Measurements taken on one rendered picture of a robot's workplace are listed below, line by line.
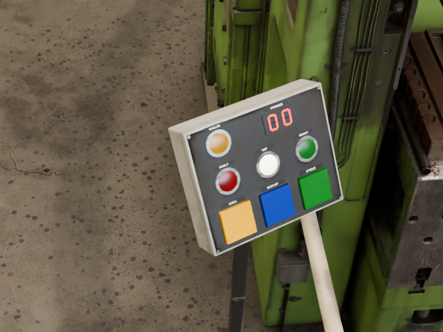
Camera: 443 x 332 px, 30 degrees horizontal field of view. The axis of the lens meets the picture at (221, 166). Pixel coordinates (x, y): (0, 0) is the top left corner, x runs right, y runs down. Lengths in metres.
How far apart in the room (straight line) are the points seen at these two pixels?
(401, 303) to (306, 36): 0.90
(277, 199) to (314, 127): 0.18
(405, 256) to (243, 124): 0.74
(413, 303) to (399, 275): 0.16
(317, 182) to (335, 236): 0.66
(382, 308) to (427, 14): 0.85
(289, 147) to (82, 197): 1.52
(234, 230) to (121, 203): 1.43
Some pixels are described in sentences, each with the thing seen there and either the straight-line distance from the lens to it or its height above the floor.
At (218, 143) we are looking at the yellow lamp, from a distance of 1.69.
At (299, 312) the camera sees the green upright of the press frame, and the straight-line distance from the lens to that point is 2.76.
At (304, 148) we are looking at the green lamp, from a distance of 1.80.
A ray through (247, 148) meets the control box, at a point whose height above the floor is 1.13.
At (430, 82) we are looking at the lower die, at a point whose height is 0.99.
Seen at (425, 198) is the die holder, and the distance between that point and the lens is 2.10.
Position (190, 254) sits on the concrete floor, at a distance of 2.98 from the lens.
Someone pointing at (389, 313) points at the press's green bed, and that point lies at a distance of 2.50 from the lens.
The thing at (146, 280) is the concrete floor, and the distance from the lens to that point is 2.91.
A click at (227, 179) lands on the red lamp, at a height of 1.10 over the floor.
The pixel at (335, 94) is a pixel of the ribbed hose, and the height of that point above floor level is 1.04.
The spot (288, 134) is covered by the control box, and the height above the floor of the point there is 1.13.
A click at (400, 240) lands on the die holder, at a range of 2.22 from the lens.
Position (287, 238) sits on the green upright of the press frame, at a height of 0.47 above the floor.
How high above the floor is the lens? 2.34
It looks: 46 degrees down
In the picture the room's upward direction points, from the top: 3 degrees clockwise
